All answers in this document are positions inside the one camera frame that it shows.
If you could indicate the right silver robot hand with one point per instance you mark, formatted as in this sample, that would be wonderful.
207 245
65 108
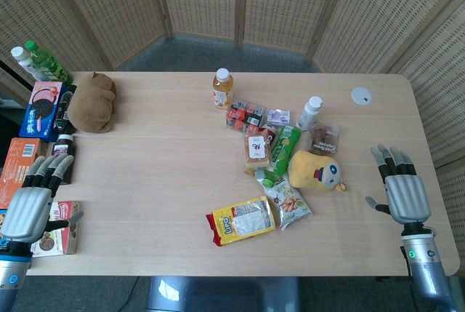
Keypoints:
407 199

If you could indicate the green chips tube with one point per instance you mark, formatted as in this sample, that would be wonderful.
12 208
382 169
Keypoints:
285 148

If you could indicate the yellow Lipo snack bag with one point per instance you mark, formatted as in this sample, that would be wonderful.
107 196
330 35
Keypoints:
241 220

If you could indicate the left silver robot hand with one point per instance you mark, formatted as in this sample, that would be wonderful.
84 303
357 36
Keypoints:
27 214

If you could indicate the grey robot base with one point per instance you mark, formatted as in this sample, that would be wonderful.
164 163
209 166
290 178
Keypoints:
221 294

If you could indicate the red white cookie box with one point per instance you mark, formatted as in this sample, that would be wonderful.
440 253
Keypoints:
58 232

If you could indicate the green soda bottle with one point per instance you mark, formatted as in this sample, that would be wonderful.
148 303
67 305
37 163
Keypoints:
45 63

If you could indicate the wrapped bread slice pack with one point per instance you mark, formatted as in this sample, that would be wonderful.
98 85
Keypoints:
257 152

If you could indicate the black snack packet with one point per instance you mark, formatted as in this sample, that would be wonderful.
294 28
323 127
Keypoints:
65 108

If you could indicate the red drink can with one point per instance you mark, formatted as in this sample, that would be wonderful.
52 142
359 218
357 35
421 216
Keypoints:
270 134

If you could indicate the white milk tea bottle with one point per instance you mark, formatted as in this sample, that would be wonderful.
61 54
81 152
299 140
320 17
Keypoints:
27 64

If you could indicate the blue Oreo box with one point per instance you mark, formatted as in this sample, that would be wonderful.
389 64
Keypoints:
41 108

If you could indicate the orange cardboard box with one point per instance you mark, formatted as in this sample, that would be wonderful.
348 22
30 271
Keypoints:
16 166

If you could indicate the dark jam jar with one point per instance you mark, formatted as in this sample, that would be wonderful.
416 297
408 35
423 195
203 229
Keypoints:
64 152

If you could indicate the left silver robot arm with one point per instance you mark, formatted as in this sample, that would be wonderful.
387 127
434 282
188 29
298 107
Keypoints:
11 272

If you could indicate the white round table grommet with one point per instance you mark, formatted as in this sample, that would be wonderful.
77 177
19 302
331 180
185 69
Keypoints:
362 96

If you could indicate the small purple packet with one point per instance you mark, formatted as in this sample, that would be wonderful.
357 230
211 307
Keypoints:
278 115

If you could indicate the orange juice bottle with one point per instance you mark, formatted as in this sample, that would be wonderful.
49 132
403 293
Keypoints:
222 89

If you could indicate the yellow plush toy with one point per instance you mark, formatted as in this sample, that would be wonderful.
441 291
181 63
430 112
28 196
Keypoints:
316 172

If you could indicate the small white bottle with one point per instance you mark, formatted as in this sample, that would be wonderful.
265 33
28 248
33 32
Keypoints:
309 112

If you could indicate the nut snack bag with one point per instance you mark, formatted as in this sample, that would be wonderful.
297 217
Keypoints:
288 201

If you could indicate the woven folding screen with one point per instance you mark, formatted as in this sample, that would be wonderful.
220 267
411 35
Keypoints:
232 3

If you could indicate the brown cookie packet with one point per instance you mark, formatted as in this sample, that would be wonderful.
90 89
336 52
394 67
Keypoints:
325 139

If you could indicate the brown plush toy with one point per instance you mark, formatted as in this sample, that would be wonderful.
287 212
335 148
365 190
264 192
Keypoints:
92 103

